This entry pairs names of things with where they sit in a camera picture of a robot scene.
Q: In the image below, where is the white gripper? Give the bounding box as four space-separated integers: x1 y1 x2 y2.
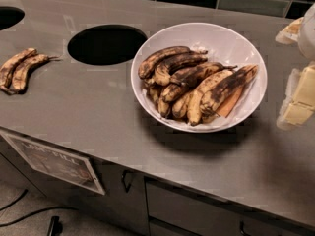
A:
275 4 315 130

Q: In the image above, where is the blackened banana right of pile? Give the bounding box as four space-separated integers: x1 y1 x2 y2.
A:
200 65 259 115

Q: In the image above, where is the blackened banana of pile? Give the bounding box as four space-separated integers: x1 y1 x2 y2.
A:
200 65 259 115
160 62 236 103

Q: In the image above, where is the white ceramic bowl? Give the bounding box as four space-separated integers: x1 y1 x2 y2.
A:
131 23 268 133

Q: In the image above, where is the blackened banana middle of pile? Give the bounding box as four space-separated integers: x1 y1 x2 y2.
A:
160 62 236 103

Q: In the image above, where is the yellow banana centre right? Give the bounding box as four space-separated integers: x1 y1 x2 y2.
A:
187 70 233 126

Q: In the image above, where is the yellow banana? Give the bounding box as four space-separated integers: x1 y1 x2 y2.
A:
172 91 192 119
187 70 233 126

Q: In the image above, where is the yellow banana lower middle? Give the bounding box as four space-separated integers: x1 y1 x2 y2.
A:
172 91 192 119

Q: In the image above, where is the small banana lower left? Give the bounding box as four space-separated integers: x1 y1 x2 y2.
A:
147 85 171 118

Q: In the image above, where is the spotted banana top of pile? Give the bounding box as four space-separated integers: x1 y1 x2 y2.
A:
138 46 205 79

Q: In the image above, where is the spotted banana on counter right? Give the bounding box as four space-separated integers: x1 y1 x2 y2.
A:
11 54 56 93

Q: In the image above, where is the spotted banana on counter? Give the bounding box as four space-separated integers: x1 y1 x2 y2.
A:
11 54 56 93
0 48 37 93

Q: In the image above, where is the spotted banana on counter left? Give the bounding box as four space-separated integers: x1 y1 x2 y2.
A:
0 48 37 93

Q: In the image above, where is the grey cabinet drawer front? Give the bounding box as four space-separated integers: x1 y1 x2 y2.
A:
146 182 298 236

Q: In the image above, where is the black caster on floor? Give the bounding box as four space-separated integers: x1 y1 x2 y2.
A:
47 216 63 236

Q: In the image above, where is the black cabinet handle right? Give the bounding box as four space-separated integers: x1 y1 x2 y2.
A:
239 221 251 236

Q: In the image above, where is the black cabinet handle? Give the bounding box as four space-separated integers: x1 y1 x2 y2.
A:
239 221 251 236
121 170 134 193

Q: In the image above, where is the black cabinet handle left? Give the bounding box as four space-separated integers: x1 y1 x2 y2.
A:
121 170 134 193

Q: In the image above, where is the black cable on floor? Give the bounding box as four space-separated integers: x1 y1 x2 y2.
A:
0 188 79 228

